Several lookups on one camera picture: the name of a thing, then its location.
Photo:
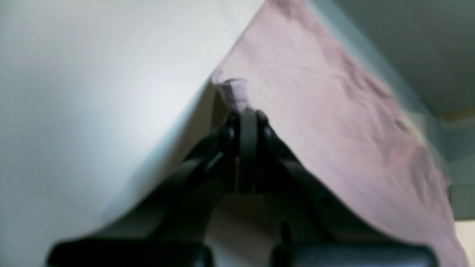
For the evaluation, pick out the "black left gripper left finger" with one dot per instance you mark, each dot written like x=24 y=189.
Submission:
x=167 y=228

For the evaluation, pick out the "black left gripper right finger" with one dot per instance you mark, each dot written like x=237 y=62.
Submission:
x=313 y=227

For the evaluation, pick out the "pink t-shirt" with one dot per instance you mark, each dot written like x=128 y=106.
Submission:
x=342 y=123

